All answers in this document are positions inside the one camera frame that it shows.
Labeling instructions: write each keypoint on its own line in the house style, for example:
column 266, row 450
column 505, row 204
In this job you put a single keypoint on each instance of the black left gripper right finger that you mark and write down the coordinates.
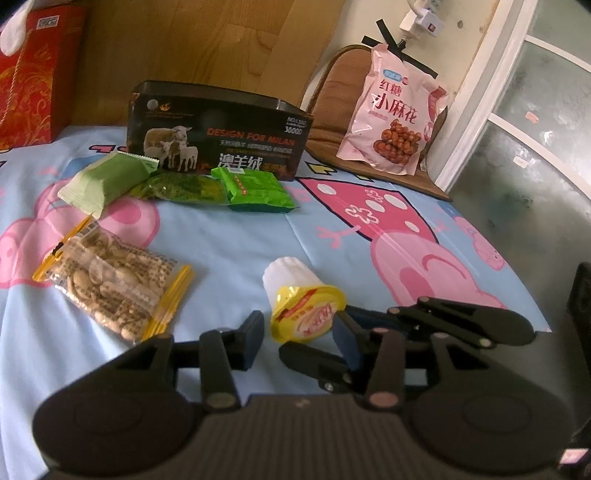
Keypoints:
column 388, row 358

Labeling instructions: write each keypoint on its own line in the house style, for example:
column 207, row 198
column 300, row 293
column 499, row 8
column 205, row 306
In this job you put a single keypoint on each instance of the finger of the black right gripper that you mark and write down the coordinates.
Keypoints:
column 476, row 325
column 330, row 370

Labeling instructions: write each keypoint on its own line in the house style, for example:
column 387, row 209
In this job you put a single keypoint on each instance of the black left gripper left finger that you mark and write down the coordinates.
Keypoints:
column 216, row 354

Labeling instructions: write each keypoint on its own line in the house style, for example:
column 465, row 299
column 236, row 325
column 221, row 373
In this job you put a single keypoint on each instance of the yellow lid jelly cup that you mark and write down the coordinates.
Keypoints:
column 302, row 305

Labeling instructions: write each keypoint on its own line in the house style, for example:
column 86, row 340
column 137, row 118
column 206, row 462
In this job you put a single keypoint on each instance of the clear yellow peanut bag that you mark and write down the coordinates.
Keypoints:
column 131, row 291

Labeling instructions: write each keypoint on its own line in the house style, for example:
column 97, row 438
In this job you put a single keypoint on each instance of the bright green snack packet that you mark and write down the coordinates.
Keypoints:
column 253, row 190

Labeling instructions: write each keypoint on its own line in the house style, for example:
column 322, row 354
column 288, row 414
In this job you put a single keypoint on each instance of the dark green snack packet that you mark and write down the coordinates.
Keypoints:
column 181, row 188

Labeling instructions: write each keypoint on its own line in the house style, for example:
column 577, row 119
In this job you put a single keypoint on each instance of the light green snack packet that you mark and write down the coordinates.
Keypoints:
column 99, row 184

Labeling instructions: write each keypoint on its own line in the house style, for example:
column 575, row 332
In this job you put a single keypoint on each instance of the cartoon pig blue bedsheet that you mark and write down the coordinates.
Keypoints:
column 381, row 244

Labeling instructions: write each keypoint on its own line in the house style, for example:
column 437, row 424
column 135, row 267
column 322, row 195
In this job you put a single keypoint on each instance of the black sheep print box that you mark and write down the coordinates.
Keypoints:
column 195, row 128

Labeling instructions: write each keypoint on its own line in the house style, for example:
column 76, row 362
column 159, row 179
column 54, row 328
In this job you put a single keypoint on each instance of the pink twisted snack bag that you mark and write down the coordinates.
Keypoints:
column 395, row 116

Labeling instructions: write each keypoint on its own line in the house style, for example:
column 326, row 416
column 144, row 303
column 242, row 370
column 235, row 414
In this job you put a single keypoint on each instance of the white power adapter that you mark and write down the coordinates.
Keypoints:
column 422, row 17

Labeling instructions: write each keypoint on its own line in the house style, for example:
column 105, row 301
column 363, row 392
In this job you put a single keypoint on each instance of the red gift box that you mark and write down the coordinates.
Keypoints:
column 38, row 81

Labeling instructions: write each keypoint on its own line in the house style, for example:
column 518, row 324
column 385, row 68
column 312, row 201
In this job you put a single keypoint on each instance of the white window frame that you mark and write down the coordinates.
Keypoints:
column 488, row 75

